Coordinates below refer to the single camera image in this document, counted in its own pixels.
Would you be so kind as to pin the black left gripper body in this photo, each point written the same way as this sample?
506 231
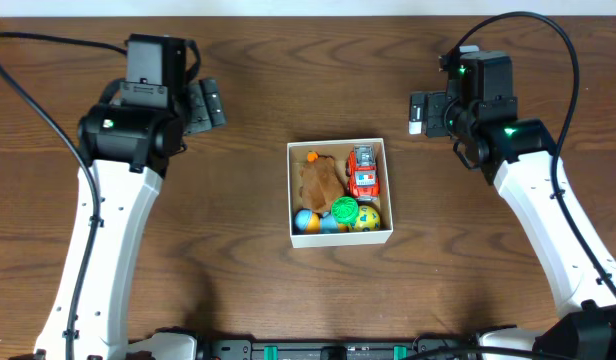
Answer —
204 106

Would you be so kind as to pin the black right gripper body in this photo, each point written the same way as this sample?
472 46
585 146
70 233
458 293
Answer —
448 118

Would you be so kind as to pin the red toy car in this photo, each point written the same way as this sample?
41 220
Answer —
361 170

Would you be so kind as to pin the brown plush bear toy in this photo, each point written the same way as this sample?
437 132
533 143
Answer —
321 186

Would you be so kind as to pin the yellow ball blue letters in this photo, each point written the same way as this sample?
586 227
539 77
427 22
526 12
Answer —
368 219

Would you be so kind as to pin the green ribbed ball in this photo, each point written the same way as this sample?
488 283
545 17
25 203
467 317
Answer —
345 210

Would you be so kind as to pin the orange blue duck toy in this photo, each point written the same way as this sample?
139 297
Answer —
308 222

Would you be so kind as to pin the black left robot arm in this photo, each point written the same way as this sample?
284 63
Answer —
125 143

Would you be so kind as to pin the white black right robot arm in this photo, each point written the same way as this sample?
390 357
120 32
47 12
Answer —
519 158

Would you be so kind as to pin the white cardboard box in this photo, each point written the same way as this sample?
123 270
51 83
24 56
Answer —
338 150

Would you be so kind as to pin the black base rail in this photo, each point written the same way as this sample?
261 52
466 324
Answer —
313 350

